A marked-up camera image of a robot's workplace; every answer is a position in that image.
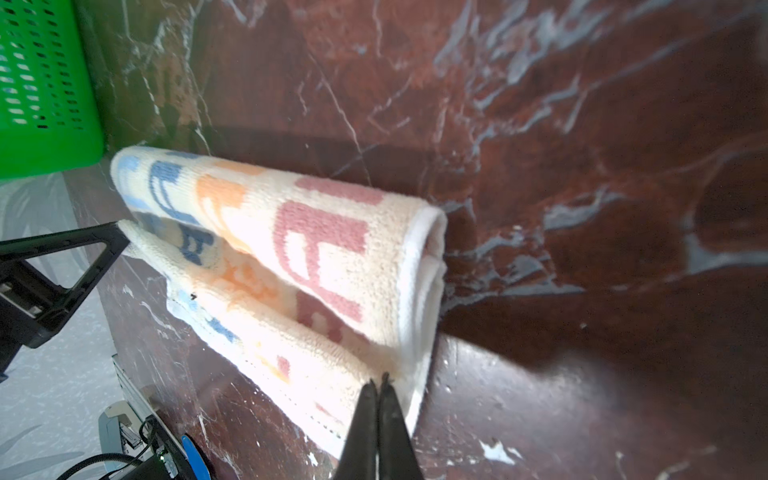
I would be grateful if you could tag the green plastic basket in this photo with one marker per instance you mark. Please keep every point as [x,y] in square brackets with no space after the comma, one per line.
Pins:
[49,117]

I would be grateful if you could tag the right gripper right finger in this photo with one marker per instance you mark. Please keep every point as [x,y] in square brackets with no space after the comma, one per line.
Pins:
[396,456]

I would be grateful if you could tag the blue trowel wooden handle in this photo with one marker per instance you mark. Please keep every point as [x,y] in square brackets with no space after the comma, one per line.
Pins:
[196,460]

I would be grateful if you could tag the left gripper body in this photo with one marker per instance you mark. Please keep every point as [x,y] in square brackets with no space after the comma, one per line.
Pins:
[28,314]

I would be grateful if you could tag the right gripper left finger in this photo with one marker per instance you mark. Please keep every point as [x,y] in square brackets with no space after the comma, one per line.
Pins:
[358,460]

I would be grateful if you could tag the grey flat device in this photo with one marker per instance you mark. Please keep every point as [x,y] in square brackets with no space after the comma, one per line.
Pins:
[118,427]

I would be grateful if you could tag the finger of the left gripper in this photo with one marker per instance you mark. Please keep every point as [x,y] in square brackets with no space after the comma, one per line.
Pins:
[75,259]

